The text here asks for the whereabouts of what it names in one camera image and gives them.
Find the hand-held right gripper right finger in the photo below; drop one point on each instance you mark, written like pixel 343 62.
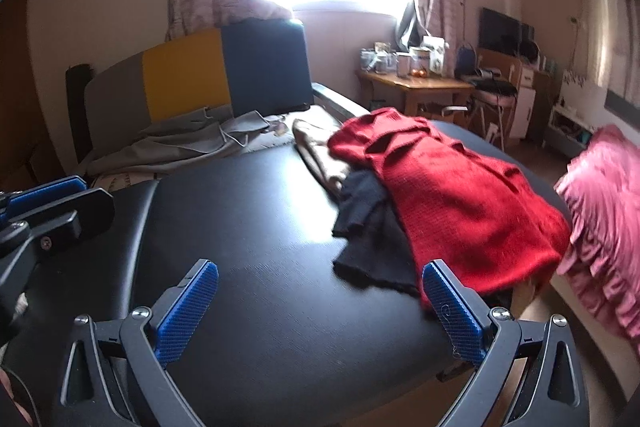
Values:
pixel 452 312

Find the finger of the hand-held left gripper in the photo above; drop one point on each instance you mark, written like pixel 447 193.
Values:
pixel 45 189
pixel 90 212

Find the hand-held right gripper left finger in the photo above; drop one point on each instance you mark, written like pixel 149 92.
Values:
pixel 187 307

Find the red knitted sweater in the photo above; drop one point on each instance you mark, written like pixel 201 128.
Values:
pixel 450 187

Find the grey cloth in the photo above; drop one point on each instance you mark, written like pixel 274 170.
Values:
pixel 175 142

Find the black garment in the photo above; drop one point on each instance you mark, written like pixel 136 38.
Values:
pixel 370 227

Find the person's clothing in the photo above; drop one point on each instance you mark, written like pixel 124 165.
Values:
pixel 12 399

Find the pink ruffled cloth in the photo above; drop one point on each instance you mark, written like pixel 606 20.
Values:
pixel 605 217

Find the beige garment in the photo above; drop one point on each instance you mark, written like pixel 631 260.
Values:
pixel 320 157

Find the folding chair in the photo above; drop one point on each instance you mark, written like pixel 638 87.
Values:
pixel 487 92

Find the wooden desk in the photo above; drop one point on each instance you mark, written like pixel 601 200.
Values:
pixel 415 87

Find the white shelf unit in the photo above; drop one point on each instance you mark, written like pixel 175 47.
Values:
pixel 575 107

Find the jar with orange contents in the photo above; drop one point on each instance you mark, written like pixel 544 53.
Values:
pixel 420 63

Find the white box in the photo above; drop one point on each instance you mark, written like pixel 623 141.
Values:
pixel 435 54

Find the black monitor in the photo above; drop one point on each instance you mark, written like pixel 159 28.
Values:
pixel 497 32

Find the dark hanging cloth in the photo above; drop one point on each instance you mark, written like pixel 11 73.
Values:
pixel 410 27

